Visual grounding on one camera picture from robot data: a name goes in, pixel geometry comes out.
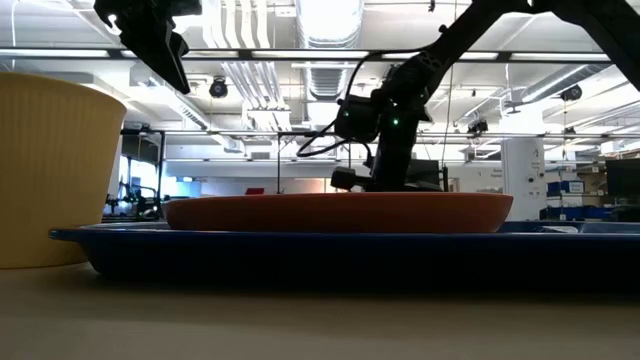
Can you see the black background robot arm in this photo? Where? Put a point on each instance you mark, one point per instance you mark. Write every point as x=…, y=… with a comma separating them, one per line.
x=135, y=205

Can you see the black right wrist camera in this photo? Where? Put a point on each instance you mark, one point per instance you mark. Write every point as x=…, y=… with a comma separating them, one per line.
x=357, y=120

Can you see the blue storage bin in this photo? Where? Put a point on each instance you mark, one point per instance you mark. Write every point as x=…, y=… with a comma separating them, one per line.
x=567, y=187

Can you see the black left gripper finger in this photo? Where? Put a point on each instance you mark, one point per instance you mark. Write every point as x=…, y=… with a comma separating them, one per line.
x=180, y=45
x=155, y=50

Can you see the dark computer monitor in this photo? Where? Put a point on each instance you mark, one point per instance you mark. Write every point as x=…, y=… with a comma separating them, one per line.
x=622, y=177

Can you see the black aluminium table frame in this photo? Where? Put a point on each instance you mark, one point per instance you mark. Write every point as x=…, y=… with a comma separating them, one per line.
x=245, y=55

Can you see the coral plastic plate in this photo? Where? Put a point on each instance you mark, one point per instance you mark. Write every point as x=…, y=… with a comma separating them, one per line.
x=340, y=212

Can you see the blue plastic tray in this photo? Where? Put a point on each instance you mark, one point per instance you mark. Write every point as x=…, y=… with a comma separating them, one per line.
x=350, y=260

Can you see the silver ventilation duct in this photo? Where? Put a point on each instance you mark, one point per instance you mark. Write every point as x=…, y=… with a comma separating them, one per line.
x=327, y=80

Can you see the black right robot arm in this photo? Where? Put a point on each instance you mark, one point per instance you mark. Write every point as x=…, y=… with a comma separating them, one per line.
x=475, y=25

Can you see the black computer monitor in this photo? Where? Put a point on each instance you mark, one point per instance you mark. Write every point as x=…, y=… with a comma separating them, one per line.
x=430, y=175

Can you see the yellow ribbed plastic cup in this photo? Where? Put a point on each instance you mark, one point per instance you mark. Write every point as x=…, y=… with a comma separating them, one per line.
x=55, y=170

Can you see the black ceiling spotlight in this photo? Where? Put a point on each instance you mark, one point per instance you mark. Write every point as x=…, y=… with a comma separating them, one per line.
x=218, y=88
x=477, y=126
x=571, y=93

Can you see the black metal rig frame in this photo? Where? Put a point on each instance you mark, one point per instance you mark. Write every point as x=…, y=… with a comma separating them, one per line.
x=161, y=170
x=279, y=165

